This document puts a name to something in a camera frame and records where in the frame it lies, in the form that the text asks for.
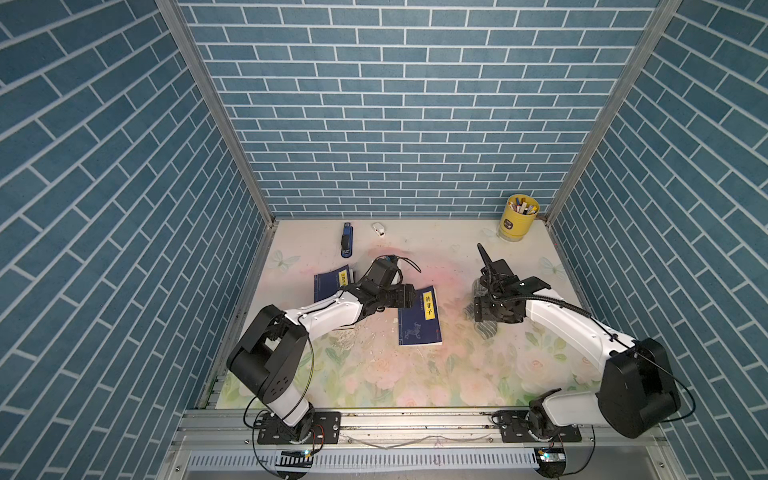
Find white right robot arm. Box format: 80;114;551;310
473;256;682;441

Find grey striped cleaning cloth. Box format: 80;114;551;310
463;280;498;340

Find yellow pen holder cup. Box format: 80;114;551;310
498;194;540;242

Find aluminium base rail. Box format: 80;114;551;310
158;407;684;479

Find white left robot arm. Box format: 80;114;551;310
226;254;416;442

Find blue book Hanfeizi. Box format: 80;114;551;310
398;286;442;346

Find blue book Yuewei notes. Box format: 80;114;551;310
313;265;354;302

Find blue black stapler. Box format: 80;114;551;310
340;222;353;258

